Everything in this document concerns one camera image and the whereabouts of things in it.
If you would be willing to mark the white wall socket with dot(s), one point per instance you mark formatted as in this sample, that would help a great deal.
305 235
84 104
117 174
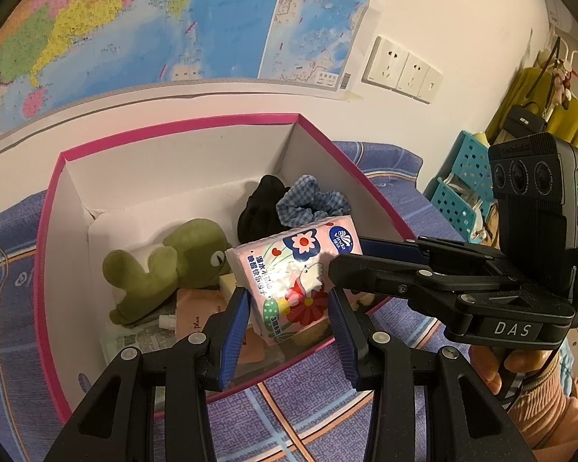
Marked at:
414 77
385 62

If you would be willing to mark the small white bottle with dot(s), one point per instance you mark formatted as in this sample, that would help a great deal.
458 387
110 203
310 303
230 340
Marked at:
167 322

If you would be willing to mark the pink floral tissue pack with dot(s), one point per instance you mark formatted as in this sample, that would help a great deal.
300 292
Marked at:
289 269

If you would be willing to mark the black scrunchie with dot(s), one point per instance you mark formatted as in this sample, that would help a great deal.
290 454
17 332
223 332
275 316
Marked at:
260 207

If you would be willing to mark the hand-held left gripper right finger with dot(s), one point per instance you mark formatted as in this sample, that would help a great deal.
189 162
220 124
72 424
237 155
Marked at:
347 341

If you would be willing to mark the person's right forearm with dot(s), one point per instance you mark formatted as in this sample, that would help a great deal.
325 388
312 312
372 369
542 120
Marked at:
554 409

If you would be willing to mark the person's right hand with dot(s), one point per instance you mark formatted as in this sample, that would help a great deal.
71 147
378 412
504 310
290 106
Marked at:
486 363

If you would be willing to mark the teal perforated plastic rack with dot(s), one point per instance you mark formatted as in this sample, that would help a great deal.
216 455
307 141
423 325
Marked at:
462 187

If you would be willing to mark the yellow hanging garment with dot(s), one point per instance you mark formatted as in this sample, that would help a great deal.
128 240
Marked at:
520 91

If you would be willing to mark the hanging plush charm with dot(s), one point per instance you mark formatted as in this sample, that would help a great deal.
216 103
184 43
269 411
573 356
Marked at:
566 82

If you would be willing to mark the blue gingham scrunchie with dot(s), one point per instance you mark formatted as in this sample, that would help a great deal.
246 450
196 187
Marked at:
313 202

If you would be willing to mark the black shoulder bag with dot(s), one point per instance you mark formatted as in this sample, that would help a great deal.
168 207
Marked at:
522 122

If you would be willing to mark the colourful wall map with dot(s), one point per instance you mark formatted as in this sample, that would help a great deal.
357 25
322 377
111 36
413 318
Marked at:
173 19

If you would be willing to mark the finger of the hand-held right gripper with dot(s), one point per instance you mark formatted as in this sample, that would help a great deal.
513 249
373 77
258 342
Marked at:
395 281
452 255

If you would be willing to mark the white wall switch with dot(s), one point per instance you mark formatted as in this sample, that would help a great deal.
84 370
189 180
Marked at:
429 85

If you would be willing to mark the blue plaid blanket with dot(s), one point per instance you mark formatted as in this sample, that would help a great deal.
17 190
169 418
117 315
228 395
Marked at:
289 423

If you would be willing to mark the pink cardboard box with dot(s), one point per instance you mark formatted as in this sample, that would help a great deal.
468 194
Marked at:
173 173

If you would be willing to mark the green plush toy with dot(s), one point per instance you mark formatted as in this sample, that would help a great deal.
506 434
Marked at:
173 260

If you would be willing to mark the green white printed packet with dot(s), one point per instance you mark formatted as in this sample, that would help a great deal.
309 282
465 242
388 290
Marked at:
135 341

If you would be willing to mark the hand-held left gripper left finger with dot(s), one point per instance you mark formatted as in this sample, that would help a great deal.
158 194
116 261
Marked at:
233 341

